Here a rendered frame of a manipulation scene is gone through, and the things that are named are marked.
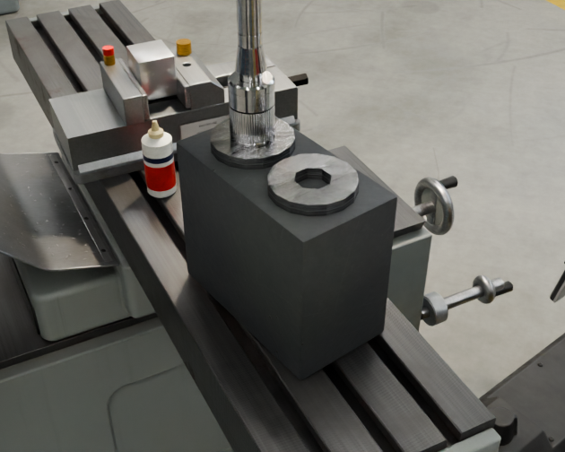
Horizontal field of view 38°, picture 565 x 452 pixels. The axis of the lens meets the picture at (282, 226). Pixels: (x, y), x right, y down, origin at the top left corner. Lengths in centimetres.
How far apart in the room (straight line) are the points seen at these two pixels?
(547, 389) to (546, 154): 178
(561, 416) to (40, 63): 104
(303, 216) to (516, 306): 165
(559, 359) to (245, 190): 75
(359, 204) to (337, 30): 307
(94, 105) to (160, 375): 44
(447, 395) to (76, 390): 62
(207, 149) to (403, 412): 34
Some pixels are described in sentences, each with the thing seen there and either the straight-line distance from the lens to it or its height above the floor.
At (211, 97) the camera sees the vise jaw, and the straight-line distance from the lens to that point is 119.
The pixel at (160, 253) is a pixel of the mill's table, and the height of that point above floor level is 92.
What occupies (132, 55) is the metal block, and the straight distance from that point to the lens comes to 120.
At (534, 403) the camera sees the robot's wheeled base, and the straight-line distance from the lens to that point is 135.
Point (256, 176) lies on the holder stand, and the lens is 83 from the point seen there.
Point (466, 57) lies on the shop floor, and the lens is 366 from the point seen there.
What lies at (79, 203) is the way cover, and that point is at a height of 85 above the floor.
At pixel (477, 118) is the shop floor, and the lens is 321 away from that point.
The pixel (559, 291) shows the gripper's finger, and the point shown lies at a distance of 94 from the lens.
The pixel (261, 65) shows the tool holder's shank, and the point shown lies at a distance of 82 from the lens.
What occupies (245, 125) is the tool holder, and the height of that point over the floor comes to 114.
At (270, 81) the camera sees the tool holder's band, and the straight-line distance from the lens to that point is 83.
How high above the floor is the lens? 157
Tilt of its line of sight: 38 degrees down
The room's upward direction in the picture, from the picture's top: straight up
